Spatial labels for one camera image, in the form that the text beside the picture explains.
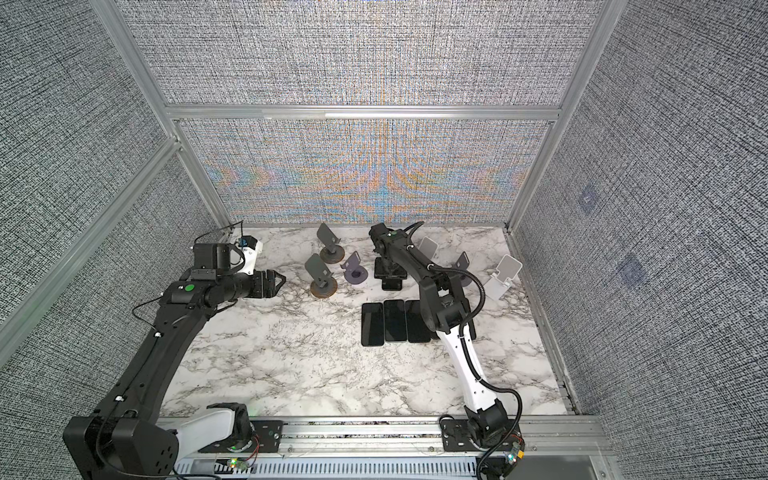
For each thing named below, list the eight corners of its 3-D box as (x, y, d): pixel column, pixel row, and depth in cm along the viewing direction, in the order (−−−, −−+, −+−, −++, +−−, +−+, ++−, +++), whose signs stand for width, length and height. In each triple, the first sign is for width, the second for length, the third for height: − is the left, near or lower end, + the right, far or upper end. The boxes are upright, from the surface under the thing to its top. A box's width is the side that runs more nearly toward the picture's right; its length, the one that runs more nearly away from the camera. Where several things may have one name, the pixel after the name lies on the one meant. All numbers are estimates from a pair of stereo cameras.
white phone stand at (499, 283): (482, 289, 103) (492, 269, 94) (495, 274, 108) (506, 253, 99) (499, 300, 101) (510, 281, 92) (512, 284, 105) (524, 264, 96)
